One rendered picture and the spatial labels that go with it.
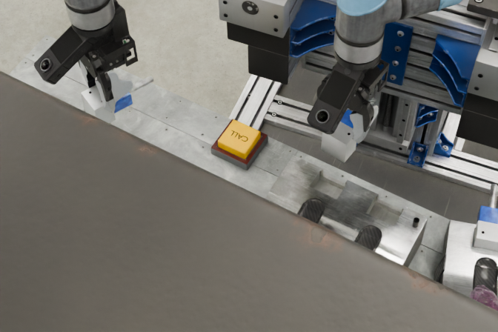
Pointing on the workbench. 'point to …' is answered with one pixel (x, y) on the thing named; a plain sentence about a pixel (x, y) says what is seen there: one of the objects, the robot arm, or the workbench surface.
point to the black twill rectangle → (440, 269)
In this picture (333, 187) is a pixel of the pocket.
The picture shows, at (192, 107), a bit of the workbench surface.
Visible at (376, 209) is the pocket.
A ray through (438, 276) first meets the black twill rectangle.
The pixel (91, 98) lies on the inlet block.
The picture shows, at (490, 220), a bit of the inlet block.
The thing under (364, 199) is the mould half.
